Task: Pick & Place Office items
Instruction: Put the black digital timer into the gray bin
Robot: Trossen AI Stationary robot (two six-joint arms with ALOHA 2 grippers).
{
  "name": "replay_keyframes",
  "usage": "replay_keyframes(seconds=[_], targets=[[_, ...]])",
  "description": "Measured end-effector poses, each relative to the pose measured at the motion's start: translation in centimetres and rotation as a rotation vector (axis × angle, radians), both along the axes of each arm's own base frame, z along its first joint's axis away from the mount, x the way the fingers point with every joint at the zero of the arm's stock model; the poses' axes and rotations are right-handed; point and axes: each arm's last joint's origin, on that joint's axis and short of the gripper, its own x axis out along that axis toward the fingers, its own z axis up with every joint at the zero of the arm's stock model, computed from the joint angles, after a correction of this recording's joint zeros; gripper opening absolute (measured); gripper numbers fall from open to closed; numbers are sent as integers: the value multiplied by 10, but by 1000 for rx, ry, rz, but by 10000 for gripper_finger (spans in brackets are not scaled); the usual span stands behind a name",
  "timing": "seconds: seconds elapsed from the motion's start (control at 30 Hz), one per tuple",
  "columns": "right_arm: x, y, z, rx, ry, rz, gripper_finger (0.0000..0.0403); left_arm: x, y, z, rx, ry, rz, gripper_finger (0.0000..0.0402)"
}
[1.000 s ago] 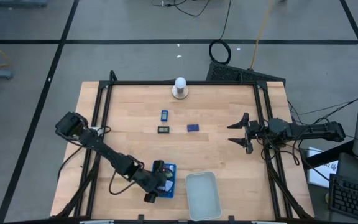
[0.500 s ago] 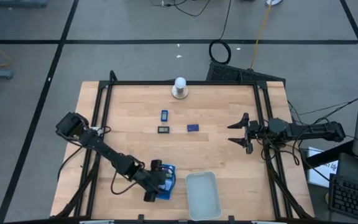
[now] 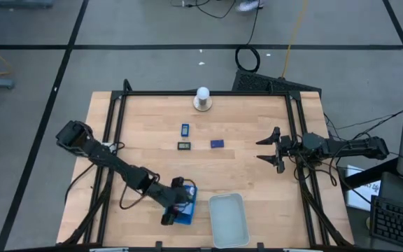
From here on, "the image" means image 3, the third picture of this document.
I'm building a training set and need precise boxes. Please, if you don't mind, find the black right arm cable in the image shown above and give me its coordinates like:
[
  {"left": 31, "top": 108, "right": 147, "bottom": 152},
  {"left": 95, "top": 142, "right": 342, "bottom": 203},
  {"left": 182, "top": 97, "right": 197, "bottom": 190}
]
[{"left": 290, "top": 153, "right": 339, "bottom": 187}]

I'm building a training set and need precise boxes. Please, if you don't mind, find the white bulb brass lamp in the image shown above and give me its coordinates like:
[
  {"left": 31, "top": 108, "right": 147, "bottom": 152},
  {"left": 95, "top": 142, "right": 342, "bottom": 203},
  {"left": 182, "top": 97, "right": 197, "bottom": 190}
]
[{"left": 192, "top": 86, "right": 213, "bottom": 113}]

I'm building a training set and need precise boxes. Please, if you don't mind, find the black diagonal desk beam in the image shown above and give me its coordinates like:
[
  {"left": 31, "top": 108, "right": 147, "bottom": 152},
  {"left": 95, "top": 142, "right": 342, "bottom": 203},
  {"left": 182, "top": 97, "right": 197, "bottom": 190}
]
[{"left": 341, "top": 157, "right": 398, "bottom": 190}]

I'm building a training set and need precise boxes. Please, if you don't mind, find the black looping cable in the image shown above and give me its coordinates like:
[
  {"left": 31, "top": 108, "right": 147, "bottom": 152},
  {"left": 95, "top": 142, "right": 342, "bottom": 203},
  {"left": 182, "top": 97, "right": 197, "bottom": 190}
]
[{"left": 171, "top": 0, "right": 237, "bottom": 20}]

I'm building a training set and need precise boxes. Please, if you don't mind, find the blue slotted plastic basket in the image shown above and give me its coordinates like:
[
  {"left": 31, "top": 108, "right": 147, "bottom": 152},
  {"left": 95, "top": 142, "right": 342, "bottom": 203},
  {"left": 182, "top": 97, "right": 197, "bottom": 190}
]
[{"left": 166, "top": 184, "right": 199, "bottom": 226}]

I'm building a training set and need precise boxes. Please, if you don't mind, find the thick yellow cable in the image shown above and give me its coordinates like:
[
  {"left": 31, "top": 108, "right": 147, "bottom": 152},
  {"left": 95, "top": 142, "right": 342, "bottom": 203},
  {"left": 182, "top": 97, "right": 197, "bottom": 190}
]
[{"left": 281, "top": 0, "right": 309, "bottom": 78}]

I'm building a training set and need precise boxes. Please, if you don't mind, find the white paper sheet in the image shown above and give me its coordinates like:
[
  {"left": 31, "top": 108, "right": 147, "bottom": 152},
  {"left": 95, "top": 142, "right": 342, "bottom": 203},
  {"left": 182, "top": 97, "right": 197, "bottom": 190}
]
[{"left": 346, "top": 164, "right": 381, "bottom": 212}]

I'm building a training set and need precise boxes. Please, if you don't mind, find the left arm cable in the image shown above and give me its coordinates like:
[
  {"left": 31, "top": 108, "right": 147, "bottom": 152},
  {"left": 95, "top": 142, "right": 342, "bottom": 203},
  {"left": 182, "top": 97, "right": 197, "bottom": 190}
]
[{"left": 119, "top": 167, "right": 161, "bottom": 211}]

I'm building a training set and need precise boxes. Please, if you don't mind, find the black perforated panel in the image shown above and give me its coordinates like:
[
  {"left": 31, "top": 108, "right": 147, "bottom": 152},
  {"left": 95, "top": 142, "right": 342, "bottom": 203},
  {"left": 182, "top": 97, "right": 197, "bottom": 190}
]
[{"left": 232, "top": 69, "right": 323, "bottom": 97}]

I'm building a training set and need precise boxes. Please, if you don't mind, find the black arm base cable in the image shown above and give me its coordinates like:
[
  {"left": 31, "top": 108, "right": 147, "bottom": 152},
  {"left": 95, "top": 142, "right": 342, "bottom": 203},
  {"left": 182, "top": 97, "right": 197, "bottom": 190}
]
[{"left": 64, "top": 162, "right": 96, "bottom": 206}]

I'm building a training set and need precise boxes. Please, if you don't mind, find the black aluminium table frame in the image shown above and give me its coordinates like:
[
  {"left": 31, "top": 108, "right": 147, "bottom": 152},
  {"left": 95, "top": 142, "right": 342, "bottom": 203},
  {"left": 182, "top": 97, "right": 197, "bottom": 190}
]
[{"left": 57, "top": 78, "right": 355, "bottom": 250}]

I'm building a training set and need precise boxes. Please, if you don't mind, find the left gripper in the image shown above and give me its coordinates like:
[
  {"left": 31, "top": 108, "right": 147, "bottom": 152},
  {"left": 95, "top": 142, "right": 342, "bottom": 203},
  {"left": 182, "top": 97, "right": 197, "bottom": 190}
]
[{"left": 159, "top": 176, "right": 191, "bottom": 227}]

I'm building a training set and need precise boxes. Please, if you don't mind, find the white plastic bin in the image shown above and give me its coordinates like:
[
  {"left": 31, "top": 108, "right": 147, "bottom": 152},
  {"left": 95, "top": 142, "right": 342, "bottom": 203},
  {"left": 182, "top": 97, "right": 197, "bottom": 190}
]
[{"left": 208, "top": 192, "right": 251, "bottom": 249}]

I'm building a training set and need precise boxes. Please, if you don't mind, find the black computer keyboard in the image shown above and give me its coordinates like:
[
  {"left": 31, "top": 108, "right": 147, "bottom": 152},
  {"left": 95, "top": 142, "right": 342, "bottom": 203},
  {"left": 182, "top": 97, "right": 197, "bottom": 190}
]
[{"left": 368, "top": 195, "right": 403, "bottom": 251}]

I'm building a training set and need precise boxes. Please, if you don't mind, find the person's shoe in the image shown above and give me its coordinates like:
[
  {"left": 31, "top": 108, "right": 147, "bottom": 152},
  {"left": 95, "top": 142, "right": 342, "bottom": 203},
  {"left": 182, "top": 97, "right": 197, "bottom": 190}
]
[{"left": 237, "top": 0, "right": 264, "bottom": 12}]

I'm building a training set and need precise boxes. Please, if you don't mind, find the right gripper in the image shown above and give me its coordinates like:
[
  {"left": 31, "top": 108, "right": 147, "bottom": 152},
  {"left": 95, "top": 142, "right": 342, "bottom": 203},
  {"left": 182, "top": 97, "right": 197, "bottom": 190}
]
[{"left": 255, "top": 126, "right": 306, "bottom": 175}]

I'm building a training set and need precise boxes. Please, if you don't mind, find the black coiled cable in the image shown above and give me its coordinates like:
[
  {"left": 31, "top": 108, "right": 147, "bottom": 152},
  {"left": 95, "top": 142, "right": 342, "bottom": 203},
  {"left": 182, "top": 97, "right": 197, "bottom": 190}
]
[{"left": 234, "top": 0, "right": 262, "bottom": 74}]

